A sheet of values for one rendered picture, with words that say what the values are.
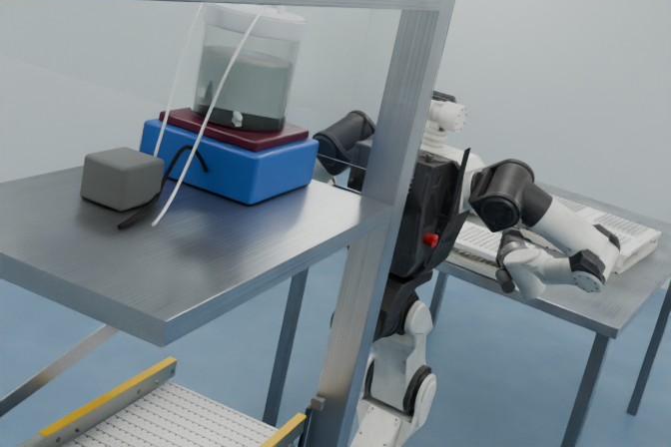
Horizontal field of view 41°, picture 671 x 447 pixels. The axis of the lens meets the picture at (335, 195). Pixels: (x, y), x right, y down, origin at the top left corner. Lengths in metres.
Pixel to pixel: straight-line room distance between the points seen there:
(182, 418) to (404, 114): 0.64
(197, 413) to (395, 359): 0.94
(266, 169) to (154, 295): 0.39
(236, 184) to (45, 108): 4.14
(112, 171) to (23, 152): 4.22
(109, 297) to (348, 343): 0.67
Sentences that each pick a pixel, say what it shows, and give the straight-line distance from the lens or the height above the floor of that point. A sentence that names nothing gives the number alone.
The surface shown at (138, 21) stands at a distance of 1.71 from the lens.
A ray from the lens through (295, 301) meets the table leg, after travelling 3.12.
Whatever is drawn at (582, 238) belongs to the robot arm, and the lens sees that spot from 2.12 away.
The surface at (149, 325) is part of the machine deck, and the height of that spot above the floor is 1.35.
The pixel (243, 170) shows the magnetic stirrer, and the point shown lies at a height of 1.41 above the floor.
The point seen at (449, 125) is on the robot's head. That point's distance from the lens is 2.15.
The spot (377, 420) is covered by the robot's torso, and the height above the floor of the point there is 0.49.
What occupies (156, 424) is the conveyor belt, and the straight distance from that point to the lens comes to 1.57.
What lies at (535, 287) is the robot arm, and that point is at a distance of 2.39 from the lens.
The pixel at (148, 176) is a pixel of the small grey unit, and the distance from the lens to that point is 1.20.
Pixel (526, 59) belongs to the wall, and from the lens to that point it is 6.52.
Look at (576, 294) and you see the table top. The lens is 2.84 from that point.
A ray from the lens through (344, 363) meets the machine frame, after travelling 1.54.
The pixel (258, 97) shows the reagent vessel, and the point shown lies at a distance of 1.31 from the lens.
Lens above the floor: 1.75
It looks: 16 degrees down
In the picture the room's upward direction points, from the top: 12 degrees clockwise
